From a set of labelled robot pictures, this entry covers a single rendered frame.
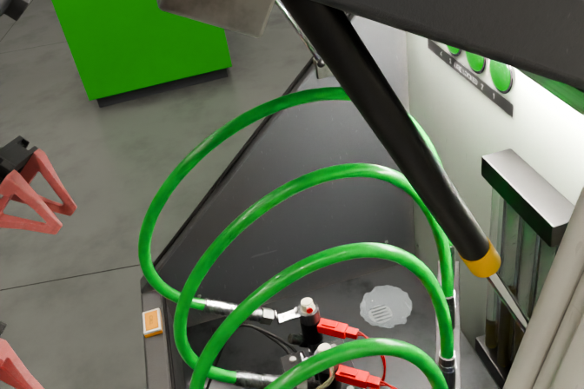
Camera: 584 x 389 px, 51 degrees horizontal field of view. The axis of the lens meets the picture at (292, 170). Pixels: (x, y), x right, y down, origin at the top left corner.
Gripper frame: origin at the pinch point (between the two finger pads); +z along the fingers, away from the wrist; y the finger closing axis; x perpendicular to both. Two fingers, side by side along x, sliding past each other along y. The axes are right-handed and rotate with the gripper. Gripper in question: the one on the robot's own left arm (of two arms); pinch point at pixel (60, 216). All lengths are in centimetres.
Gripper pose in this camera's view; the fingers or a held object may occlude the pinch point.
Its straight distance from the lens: 73.1
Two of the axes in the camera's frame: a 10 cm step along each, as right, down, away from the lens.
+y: -0.1, -3.4, 9.4
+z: 7.9, 5.7, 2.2
